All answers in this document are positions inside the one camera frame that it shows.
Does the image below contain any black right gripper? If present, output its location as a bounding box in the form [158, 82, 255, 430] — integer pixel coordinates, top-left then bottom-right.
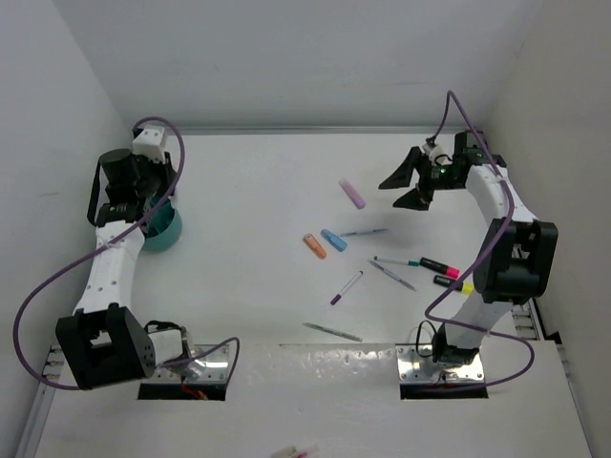
[380, 147, 463, 211]

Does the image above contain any purple highlighter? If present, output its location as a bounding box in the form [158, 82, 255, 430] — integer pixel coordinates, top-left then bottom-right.
[338, 179, 366, 210]

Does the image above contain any green capped white marker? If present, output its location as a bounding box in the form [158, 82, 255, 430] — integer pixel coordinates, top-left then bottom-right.
[373, 256, 420, 266]

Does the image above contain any clear purple ballpoint pen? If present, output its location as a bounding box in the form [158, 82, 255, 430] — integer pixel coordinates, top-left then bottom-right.
[368, 260, 417, 292]

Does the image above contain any purple capped white marker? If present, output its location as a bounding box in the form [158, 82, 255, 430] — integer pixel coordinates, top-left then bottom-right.
[329, 270, 364, 305]

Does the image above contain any clear green pen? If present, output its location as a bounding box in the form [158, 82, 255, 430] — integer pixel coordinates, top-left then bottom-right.
[302, 323, 363, 343]

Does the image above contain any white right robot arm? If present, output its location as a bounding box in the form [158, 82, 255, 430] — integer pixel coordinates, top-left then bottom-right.
[379, 131, 558, 365]

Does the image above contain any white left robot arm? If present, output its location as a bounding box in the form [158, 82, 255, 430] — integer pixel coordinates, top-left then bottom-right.
[55, 147, 212, 398]

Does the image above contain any teal pen holder cup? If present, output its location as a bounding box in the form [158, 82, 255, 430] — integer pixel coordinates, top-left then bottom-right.
[142, 199, 182, 253]

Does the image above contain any pink black highlighter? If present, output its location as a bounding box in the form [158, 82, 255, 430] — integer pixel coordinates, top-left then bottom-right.
[419, 257, 460, 280]

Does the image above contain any yellow black highlighter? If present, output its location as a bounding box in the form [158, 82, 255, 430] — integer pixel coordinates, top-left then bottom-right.
[432, 275, 475, 297]

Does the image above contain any pink white object at edge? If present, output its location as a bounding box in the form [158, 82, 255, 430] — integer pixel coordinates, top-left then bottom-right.
[270, 446, 320, 458]

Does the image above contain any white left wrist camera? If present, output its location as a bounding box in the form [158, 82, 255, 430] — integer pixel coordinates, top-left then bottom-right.
[132, 125, 167, 162]

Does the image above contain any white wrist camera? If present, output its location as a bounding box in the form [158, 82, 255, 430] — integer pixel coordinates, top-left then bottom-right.
[423, 137, 452, 166]
[132, 125, 167, 162]

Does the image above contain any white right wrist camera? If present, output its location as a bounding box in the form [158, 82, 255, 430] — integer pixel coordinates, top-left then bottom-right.
[423, 137, 452, 166]

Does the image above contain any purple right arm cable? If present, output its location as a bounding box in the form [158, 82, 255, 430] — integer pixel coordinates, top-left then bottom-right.
[422, 90, 535, 390]

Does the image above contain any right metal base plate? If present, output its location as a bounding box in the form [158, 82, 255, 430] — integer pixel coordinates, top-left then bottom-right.
[395, 343, 485, 385]

